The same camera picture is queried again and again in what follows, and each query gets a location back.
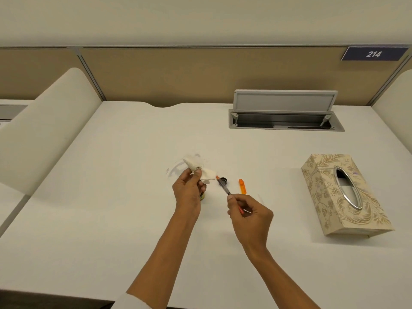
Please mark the grey metal partition post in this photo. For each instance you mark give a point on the grey metal partition post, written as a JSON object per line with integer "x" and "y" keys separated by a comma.
{"x": 90, "y": 73}
{"x": 391, "y": 77}

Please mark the wide tan partition panel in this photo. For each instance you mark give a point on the wide tan partition panel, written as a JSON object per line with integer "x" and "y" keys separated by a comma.
{"x": 209, "y": 73}

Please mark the white sleeve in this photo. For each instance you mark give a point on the white sleeve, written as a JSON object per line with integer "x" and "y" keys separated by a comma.
{"x": 135, "y": 302}

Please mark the person's right hand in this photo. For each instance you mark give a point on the person's right hand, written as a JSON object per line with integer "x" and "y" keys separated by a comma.
{"x": 254, "y": 223}

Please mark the blue desk number sign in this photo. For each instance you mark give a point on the blue desk number sign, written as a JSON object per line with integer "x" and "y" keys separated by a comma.
{"x": 373, "y": 54}

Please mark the orange and black pen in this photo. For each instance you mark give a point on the orange and black pen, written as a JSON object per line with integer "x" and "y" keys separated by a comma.
{"x": 225, "y": 187}

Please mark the person's left thumb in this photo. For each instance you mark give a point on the person's left thumb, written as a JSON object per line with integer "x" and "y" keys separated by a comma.
{"x": 197, "y": 177}

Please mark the small green ink bottle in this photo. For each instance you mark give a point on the small green ink bottle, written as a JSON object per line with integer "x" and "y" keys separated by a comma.
{"x": 203, "y": 196}

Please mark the person's right forearm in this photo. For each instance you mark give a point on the person's right forearm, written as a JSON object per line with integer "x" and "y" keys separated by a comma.
{"x": 283, "y": 279}

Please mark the white curved desk divider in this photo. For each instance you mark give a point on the white curved desk divider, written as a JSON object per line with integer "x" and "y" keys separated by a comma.
{"x": 45, "y": 128}
{"x": 394, "y": 102}

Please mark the person's left hand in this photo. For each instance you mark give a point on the person's left hand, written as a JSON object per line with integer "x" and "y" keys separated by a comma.
{"x": 186, "y": 197}

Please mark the white tissue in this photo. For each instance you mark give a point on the white tissue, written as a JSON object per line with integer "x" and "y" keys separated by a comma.
{"x": 193, "y": 164}

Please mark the person's right thumb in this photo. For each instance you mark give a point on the person's right thumb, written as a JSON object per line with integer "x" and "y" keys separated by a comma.
{"x": 234, "y": 211}

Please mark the floral beige tissue box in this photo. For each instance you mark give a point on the floral beige tissue box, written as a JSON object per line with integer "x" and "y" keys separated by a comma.
{"x": 325, "y": 196}

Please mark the orange pen cap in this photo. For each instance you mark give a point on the orange pen cap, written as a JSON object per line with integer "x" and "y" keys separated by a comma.
{"x": 242, "y": 186}

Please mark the person's left forearm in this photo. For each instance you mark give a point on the person's left forearm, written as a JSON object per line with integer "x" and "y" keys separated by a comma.
{"x": 161, "y": 257}

